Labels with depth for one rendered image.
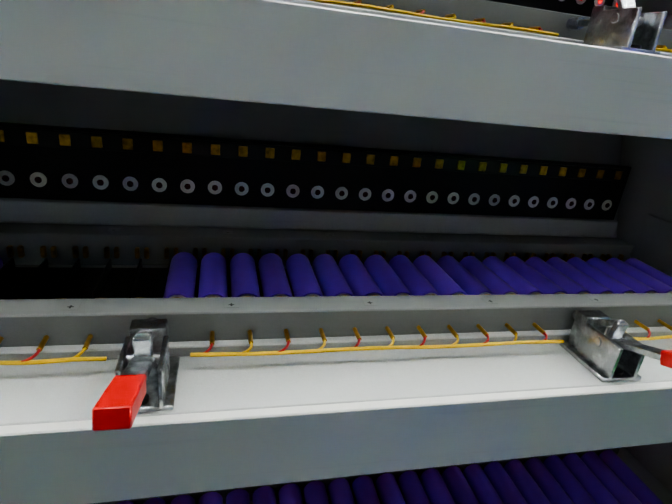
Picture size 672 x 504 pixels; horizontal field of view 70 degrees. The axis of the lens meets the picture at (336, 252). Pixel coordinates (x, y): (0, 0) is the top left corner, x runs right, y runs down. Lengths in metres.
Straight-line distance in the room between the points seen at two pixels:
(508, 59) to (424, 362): 0.17
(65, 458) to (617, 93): 0.34
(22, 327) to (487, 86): 0.27
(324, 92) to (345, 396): 0.15
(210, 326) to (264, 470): 0.08
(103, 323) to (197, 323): 0.05
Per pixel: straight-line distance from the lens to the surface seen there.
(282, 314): 0.27
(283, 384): 0.26
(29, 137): 0.40
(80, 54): 0.25
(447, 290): 0.34
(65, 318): 0.28
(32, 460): 0.26
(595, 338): 0.33
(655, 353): 0.31
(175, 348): 0.27
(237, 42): 0.24
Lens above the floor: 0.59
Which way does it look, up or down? 3 degrees down
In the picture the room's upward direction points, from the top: 1 degrees clockwise
